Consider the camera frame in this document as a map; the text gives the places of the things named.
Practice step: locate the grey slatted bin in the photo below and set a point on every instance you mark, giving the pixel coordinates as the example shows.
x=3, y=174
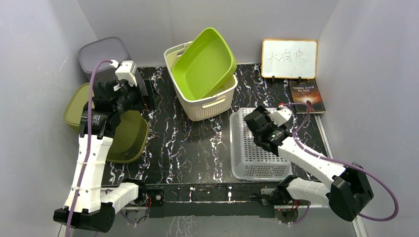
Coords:
x=111, y=48

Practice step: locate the small whiteboard orange frame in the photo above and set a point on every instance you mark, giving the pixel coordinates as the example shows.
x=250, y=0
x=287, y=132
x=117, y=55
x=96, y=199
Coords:
x=289, y=59

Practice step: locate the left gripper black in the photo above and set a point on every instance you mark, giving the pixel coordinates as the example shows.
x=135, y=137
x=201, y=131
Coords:
x=153, y=97

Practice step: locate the olive green slatted bin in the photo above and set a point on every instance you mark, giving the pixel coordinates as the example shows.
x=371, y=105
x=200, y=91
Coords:
x=130, y=137

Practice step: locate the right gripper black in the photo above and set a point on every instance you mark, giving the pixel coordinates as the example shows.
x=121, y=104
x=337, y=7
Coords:
x=265, y=113

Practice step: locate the cream perforated storage basket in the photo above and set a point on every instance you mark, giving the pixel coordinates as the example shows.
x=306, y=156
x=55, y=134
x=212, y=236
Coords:
x=205, y=108

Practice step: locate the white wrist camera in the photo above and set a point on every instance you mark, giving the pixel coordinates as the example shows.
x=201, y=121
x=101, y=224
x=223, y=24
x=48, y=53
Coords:
x=125, y=71
x=281, y=115

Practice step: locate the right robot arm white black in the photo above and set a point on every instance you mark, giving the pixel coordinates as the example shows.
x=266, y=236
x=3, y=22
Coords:
x=343, y=188

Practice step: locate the dark book three days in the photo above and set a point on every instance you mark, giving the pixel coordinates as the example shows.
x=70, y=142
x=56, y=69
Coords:
x=307, y=92

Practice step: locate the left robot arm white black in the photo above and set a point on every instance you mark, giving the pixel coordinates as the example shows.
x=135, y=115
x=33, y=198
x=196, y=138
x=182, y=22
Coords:
x=107, y=117

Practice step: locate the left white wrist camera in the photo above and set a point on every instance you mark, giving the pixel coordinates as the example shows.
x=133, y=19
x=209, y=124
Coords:
x=125, y=71

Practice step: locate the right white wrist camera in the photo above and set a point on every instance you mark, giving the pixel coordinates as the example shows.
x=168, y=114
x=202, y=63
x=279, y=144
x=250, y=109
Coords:
x=281, y=115

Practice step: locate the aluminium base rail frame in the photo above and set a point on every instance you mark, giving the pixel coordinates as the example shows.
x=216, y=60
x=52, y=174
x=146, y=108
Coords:
x=342, y=187

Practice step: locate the pale green colander basket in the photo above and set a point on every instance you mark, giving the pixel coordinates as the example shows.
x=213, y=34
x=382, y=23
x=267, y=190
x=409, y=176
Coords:
x=248, y=161

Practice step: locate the lime green plastic basin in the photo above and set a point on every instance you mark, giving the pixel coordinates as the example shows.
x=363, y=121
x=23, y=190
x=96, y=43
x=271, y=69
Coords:
x=205, y=66

